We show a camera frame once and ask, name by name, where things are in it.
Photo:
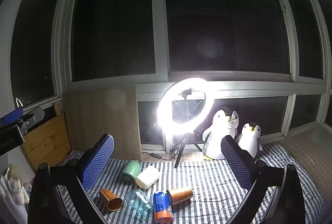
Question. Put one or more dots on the black tripod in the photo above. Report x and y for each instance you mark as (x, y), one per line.
(182, 150)

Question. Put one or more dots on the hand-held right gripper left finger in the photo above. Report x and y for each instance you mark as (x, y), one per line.
(98, 160)

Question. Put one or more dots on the large penguin plush toy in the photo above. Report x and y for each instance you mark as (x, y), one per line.
(215, 138)

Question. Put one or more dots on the light wooden board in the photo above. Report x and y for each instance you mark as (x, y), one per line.
(98, 112)

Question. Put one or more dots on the green cup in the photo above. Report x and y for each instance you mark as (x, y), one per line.
(129, 171)

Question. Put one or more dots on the plaid blanket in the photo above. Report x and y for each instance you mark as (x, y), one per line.
(308, 159)

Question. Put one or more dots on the orange cup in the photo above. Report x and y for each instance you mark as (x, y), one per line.
(110, 198)
(181, 195)

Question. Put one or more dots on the striped bed sheet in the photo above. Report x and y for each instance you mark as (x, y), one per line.
(207, 187)

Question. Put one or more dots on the blue drink can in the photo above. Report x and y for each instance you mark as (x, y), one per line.
(163, 207)

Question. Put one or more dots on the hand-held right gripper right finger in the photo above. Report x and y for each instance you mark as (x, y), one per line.
(237, 161)

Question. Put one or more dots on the pine wood panel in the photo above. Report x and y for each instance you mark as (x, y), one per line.
(46, 141)

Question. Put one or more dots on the white plastic container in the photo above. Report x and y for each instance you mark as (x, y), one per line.
(147, 177)

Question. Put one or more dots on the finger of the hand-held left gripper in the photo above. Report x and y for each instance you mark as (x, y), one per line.
(35, 117)
(13, 115)

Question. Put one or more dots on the white fluffy cloth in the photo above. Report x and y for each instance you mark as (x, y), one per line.
(16, 185)

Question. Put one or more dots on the clear glass cup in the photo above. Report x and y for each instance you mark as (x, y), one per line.
(137, 200)

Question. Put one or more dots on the small penguin plush toy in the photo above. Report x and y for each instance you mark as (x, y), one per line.
(249, 142)

